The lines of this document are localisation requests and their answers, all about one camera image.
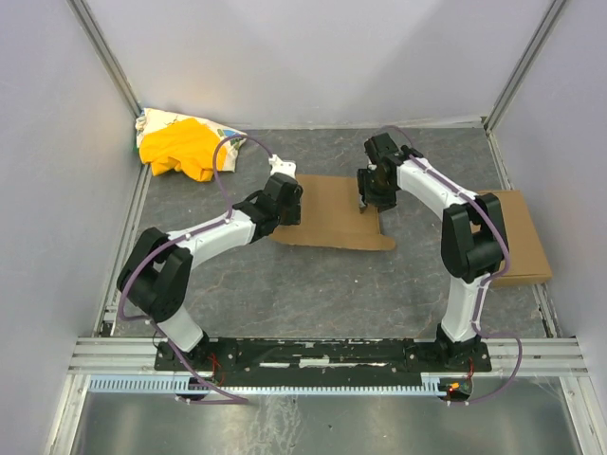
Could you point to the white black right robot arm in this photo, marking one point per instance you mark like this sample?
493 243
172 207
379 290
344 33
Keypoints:
474 248

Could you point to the yellow cloth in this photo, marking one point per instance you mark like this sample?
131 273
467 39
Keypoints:
186 146

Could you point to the right aluminium frame post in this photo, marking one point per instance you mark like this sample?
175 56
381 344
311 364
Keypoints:
531 52

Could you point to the flat folded cardboard box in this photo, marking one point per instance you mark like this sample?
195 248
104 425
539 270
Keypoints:
528 262

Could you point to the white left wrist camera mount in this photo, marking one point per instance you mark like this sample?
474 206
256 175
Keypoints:
285 167

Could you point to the white patterned cloth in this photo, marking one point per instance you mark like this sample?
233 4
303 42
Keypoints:
152 120

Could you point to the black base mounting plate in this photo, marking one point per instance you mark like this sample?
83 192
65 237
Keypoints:
239 356

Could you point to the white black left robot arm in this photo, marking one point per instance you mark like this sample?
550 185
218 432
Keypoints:
156 275

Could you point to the light blue cable duct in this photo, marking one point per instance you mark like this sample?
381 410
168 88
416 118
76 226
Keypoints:
284 382

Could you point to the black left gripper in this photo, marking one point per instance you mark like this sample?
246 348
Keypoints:
291 209

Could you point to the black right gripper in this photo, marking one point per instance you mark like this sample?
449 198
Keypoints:
372 191

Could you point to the left aluminium frame post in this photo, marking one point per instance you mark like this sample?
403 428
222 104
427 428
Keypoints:
85 17

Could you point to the aluminium front rail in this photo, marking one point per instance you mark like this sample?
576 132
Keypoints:
549 357

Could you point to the brown cardboard box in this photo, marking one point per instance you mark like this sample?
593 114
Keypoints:
331 217

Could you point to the aluminium frame post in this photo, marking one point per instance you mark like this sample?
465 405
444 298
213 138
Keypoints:
85 17
531 52

